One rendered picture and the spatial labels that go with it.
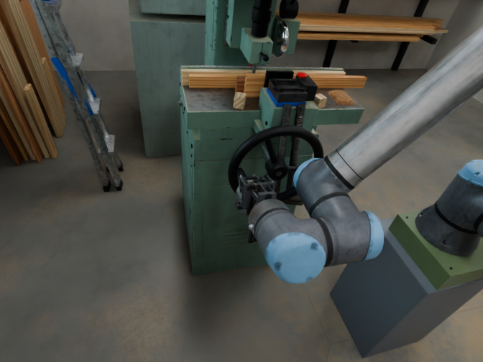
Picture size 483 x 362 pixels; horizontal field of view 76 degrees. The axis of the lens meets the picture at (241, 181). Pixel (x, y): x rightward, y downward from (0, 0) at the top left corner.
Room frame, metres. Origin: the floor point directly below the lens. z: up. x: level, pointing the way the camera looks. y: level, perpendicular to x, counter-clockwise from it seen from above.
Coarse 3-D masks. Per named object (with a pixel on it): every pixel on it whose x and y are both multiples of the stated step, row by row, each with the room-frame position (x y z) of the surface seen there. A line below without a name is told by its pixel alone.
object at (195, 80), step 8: (192, 80) 0.96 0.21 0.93; (200, 80) 0.97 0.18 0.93; (208, 80) 0.98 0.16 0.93; (216, 80) 0.99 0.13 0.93; (224, 80) 1.00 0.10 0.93; (232, 80) 1.01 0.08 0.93; (320, 80) 1.11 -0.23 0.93; (328, 80) 1.12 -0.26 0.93; (336, 80) 1.13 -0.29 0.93; (344, 80) 1.14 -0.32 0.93; (352, 80) 1.15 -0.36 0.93; (360, 80) 1.16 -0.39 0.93
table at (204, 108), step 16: (192, 96) 0.90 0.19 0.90; (208, 96) 0.92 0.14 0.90; (224, 96) 0.94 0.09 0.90; (192, 112) 0.81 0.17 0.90; (208, 112) 0.83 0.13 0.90; (224, 112) 0.84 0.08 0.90; (240, 112) 0.86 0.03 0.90; (256, 112) 0.87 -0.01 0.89; (320, 112) 0.94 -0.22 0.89; (336, 112) 0.96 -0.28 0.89; (352, 112) 0.98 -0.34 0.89; (192, 128) 0.81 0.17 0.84; (208, 128) 0.83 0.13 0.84; (256, 128) 0.84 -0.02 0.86
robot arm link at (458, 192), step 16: (480, 160) 0.79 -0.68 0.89; (464, 176) 0.73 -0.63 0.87; (480, 176) 0.70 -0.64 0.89; (448, 192) 0.74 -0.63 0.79; (464, 192) 0.70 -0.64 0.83; (480, 192) 0.68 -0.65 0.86; (448, 208) 0.71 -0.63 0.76; (464, 208) 0.68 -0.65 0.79; (480, 208) 0.65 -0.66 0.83; (464, 224) 0.67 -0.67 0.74
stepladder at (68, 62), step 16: (32, 0) 1.27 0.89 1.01; (48, 0) 1.29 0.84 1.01; (48, 16) 1.28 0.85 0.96; (48, 32) 1.29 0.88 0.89; (64, 32) 1.42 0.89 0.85; (64, 48) 1.31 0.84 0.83; (64, 64) 1.28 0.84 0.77; (80, 64) 1.36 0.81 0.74; (64, 80) 1.28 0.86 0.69; (80, 80) 1.46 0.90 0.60; (80, 96) 1.28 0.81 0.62; (80, 112) 1.31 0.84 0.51; (96, 112) 1.34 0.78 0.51; (80, 128) 1.28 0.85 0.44; (96, 128) 1.31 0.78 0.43; (112, 144) 1.40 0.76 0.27; (96, 160) 1.29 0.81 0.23; (112, 160) 1.35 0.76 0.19; (112, 176) 1.30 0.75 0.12
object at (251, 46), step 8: (248, 32) 1.06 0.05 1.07; (248, 40) 1.02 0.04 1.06; (256, 40) 0.99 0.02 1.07; (264, 40) 1.01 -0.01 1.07; (240, 48) 1.10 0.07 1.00; (248, 48) 1.01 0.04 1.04; (256, 48) 0.99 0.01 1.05; (264, 48) 0.99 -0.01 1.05; (248, 56) 1.00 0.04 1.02; (256, 56) 0.99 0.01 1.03
